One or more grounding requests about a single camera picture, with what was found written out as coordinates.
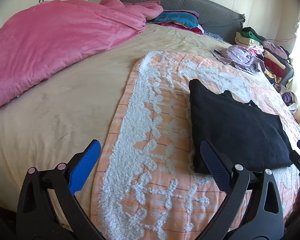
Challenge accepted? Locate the beige bed sheet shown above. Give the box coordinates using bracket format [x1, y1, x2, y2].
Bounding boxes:
[0, 22, 278, 230]

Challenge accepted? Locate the magenta cloth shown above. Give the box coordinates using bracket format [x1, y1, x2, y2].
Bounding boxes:
[160, 21, 204, 35]

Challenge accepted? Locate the black sweater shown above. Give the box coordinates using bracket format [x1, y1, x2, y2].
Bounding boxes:
[189, 79, 294, 175]

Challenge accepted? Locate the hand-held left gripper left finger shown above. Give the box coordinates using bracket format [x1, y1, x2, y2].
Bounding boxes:
[16, 139, 105, 240]

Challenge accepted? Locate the striped pillow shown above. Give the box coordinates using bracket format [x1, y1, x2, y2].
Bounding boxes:
[154, 9, 200, 29]

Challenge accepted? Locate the grey padded headboard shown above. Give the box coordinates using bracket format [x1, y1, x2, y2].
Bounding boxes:
[116, 0, 246, 42]

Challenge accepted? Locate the blue patterned pillow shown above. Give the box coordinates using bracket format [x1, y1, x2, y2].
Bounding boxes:
[204, 31, 224, 40]

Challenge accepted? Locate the lavender garment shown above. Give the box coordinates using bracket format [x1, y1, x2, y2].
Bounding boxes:
[212, 44, 265, 75]

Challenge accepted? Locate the pile of folded clothes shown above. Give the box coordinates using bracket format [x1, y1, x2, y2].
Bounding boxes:
[234, 26, 294, 84]

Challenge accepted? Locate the orange white tufted blanket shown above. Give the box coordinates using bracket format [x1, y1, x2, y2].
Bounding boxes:
[90, 51, 300, 240]

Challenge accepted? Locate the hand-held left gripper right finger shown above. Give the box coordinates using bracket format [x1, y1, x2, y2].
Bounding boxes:
[197, 140, 283, 240]

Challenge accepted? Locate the pink duvet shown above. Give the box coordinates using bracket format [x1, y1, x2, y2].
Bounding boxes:
[0, 0, 164, 115]

